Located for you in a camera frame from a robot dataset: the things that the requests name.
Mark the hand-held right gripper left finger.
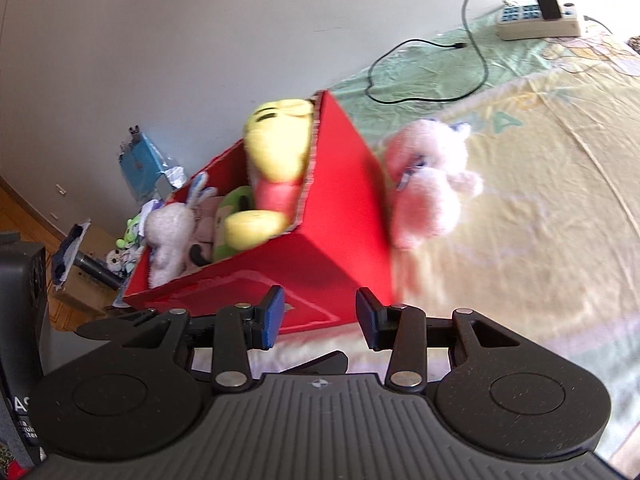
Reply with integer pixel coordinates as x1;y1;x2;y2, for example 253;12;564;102
120;285;286;394

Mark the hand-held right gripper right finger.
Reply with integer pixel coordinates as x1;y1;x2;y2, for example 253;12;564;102
355;287;522;392

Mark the red box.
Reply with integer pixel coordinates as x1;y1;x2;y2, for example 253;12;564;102
122;90;396;336

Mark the pale pink plush toy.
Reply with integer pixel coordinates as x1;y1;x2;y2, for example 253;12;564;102
187;197;224;275

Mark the pink and white plush toy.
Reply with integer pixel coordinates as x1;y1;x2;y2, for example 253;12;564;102
382;117;485;252

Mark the lavender bunny plush toy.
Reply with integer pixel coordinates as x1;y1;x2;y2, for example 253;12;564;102
144;172;219;288

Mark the small white plush toy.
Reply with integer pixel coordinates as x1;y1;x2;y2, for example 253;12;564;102
105;247;144;277

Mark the small green plush toy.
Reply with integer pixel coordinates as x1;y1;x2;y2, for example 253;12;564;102
116;214;149;249

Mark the yellow plush toy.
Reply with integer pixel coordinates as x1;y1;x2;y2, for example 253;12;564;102
222;99;317;252

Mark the dark grey cylinder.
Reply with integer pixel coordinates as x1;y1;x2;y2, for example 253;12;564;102
75;252;124;291

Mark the cardboard box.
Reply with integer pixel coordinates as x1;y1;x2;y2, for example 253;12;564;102
52;225;124;319

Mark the blue packet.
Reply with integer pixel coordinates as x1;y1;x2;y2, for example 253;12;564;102
119;127;189;207

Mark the grey appliance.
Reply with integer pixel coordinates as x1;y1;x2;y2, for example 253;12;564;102
0;232;51;396

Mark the white power strip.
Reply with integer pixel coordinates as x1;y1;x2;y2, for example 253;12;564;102
496;2;584;42

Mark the black charging cable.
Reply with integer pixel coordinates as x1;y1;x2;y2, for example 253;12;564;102
366;0;489;105

